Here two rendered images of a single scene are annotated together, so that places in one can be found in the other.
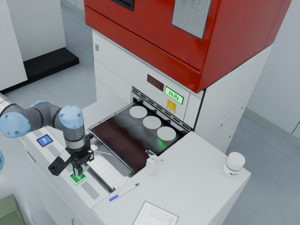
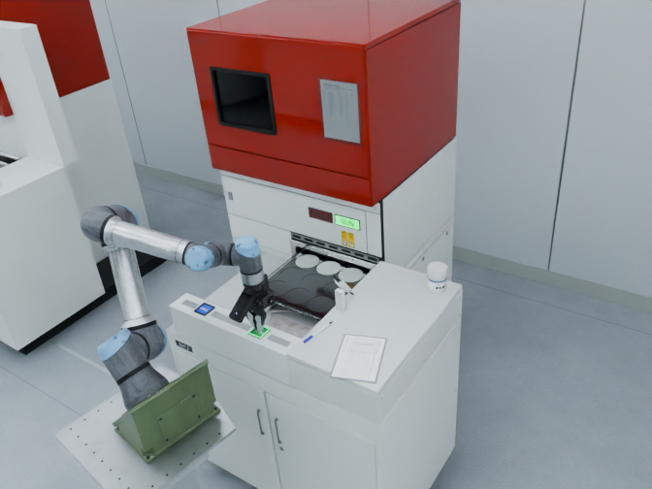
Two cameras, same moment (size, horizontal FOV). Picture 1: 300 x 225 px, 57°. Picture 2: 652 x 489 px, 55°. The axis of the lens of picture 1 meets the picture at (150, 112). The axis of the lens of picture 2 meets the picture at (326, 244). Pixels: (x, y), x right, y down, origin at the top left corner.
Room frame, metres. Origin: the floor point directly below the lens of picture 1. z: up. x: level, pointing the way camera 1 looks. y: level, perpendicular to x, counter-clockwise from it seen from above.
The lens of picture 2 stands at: (-1.06, 0.10, 2.33)
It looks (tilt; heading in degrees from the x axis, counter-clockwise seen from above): 32 degrees down; 357
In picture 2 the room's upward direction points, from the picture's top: 5 degrees counter-clockwise
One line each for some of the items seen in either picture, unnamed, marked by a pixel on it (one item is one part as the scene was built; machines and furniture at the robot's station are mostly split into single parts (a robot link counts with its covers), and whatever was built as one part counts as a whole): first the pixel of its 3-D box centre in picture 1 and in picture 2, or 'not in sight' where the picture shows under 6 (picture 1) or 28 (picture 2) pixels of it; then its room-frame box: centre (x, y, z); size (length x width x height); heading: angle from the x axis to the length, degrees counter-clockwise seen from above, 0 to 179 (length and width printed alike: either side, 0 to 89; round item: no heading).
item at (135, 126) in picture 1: (137, 132); (313, 281); (0.98, 0.05, 0.90); 0.34 x 0.34 x 0.01; 50
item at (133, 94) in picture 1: (157, 116); (334, 260); (1.12, -0.04, 0.89); 0.44 x 0.02 x 0.10; 50
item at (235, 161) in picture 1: (233, 164); (437, 277); (0.75, -0.39, 1.01); 0.07 x 0.07 x 0.10
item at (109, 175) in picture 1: (99, 165); (277, 326); (0.76, 0.21, 0.87); 0.36 x 0.08 x 0.03; 50
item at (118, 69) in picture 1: (139, 82); (299, 223); (1.24, 0.08, 1.02); 0.82 x 0.03 x 0.40; 50
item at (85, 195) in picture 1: (63, 168); (235, 336); (0.71, 0.36, 0.89); 0.55 x 0.09 x 0.14; 50
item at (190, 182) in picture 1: (175, 198); (380, 333); (0.62, -0.15, 0.89); 0.62 x 0.35 x 0.14; 140
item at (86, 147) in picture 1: (78, 151); (257, 293); (0.65, 0.25, 1.11); 0.09 x 0.08 x 0.12; 140
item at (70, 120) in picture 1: (71, 122); (247, 254); (0.64, 0.26, 1.27); 0.09 x 0.08 x 0.11; 72
